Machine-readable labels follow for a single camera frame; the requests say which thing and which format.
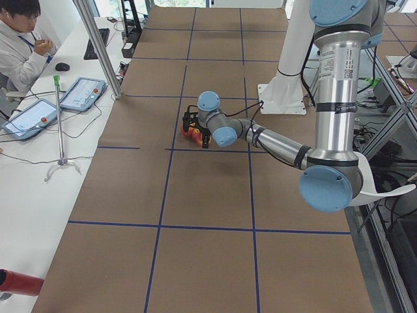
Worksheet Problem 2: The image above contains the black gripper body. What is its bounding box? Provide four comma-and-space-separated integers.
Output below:
196, 122, 211, 137

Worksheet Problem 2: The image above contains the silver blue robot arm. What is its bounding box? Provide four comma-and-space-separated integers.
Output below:
195, 1, 386, 213

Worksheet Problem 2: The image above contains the red yellow apple left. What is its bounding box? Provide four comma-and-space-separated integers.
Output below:
192, 128, 203, 146

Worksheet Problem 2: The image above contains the red yellow apple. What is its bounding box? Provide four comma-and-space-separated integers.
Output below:
192, 128, 203, 146
180, 127, 195, 141

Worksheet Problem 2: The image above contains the red yellow apple front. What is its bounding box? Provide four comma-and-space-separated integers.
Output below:
180, 127, 195, 141

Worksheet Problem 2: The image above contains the black control box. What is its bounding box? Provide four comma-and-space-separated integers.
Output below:
121, 33, 140, 59

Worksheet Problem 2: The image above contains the far blue teach pendant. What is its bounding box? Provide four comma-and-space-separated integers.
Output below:
60, 77, 106, 112

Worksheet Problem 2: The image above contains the blue teach pendant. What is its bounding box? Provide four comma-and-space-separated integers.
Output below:
1, 98, 61, 141
60, 77, 106, 112

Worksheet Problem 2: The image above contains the black keyboard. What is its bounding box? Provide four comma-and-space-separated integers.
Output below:
83, 27, 111, 61

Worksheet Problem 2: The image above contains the black computer mouse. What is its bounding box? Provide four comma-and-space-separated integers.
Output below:
55, 63, 70, 72

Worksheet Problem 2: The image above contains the near blue teach pendant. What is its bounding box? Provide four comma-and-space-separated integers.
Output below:
1, 98, 61, 141

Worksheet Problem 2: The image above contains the person in white shirt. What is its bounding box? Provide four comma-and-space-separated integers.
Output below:
1, 0, 57, 93

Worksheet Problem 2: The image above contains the red bottle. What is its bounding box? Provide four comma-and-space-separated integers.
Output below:
1, 269, 44, 296

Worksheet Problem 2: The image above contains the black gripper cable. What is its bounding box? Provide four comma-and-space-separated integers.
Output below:
224, 100, 265, 122

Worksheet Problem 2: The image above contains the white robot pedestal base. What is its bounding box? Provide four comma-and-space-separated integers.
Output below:
257, 82, 306, 115

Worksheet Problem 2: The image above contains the grey aluminium frame post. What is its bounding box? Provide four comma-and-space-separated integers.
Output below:
74, 0, 122, 99

